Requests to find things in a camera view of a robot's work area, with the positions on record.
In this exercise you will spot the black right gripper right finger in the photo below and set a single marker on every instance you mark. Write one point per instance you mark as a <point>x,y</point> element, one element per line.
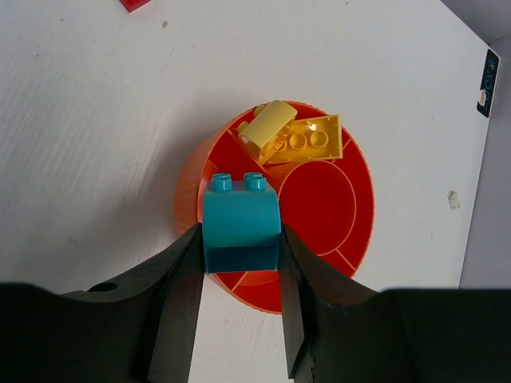
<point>338,330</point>

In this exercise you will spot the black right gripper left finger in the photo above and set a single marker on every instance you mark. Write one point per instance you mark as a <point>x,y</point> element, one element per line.
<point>139,326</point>

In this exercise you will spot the teal arched lego brick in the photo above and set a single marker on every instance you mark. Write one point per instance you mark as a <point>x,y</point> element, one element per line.
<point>241,224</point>

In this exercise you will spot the long yellow lego brick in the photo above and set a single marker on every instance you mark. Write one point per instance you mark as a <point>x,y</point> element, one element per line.
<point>318,138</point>

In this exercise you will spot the orange round divided container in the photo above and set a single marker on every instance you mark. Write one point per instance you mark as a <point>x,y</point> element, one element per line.
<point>328,202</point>

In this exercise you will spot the small white scrap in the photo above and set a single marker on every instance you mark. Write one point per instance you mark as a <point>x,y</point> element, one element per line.
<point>453,200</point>

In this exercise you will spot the left blue corner sticker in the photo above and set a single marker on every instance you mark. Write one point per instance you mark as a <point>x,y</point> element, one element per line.
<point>488,83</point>

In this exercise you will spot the flat red lego plate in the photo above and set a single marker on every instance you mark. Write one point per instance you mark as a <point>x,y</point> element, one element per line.
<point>132,5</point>

